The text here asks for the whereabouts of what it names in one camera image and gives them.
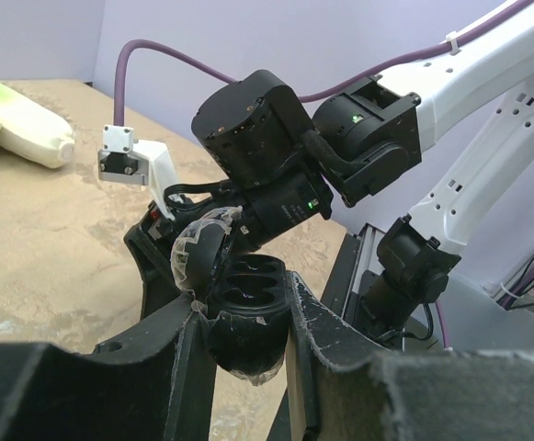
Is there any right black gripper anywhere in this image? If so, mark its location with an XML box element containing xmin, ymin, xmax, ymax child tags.
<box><xmin>123</xmin><ymin>172</ymin><xmax>333</xmax><ymax>320</ymax></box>

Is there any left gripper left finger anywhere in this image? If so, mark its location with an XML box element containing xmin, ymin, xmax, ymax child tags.
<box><xmin>0</xmin><ymin>295</ymin><xmax>216</xmax><ymax>440</ymax></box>

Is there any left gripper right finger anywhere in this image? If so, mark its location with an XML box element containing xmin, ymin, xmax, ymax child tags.
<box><xmin>268</xmin><ymin>271</ymin><xmax>534</xmax><ymax>440</ymax></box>

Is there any black earbud charging case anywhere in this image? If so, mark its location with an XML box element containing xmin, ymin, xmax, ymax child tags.
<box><xmin>170</xmin><ymin>207</ymin><xmax>290</xmax><ymax>386</ymax></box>

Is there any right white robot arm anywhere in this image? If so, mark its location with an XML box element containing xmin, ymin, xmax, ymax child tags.
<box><xmin>125</xmin><ymin>1</ymin><xmax>534</xmax><ymax>342</ymax></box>

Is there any green napa cabbage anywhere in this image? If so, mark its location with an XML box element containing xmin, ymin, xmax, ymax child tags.
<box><xmin>0</xmin><ymin>82</ymin><xmax>75</xmax><ymax>169</ymax></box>

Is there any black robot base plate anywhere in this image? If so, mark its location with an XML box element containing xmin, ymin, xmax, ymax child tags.
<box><xmin>321</xmin><ymin>224</ymin><xmax>384</xmax><ymax>340</ymax></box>

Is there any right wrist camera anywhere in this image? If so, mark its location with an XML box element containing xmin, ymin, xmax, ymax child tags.
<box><xmin>97</xmin><ymin>125</ymin><xmax>179</xmax><ymax>221</ymax></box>

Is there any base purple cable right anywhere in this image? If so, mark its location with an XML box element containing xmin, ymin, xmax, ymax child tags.
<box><xmin>434</xmin><ymin>302</ymin><xmax>454</xmax><ymax>353</ymax></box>

